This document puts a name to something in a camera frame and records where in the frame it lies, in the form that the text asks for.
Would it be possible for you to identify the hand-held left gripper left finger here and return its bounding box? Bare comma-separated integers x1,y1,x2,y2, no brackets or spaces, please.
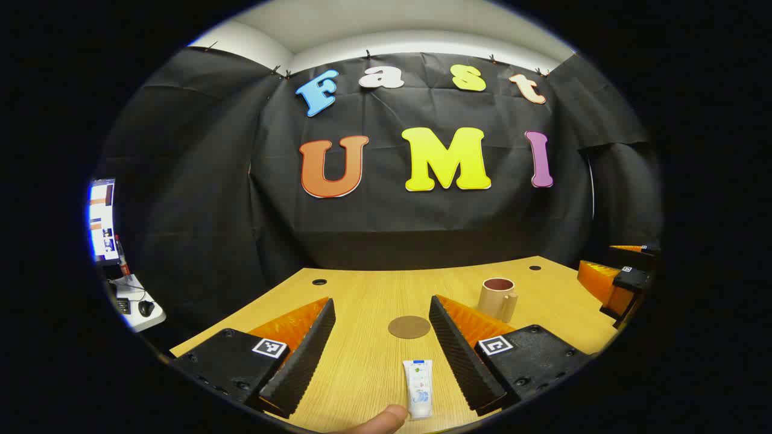
171,297,337,420

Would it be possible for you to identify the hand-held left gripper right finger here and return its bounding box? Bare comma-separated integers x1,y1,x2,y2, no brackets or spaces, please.
429,295,595,417

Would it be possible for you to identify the white side table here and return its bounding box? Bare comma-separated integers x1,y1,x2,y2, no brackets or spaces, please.
109,274,166,332

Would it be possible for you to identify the black backdrop cloth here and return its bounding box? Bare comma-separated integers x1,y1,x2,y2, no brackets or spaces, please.
96,47,664,356

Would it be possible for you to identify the beige cup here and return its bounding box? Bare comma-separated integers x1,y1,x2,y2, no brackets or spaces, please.
478,277,519,324

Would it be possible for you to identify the brown round coaster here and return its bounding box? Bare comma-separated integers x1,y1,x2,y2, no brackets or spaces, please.
388,315,431,339

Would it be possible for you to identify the white toothpaste tube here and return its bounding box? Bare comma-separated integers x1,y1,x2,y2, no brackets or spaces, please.
403,359,434,420

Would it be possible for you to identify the wooden desktop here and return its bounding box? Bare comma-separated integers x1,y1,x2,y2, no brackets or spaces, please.
169,256,628,434

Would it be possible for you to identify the computer monitor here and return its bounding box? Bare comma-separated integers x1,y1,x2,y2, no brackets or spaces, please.
89,178,119,264

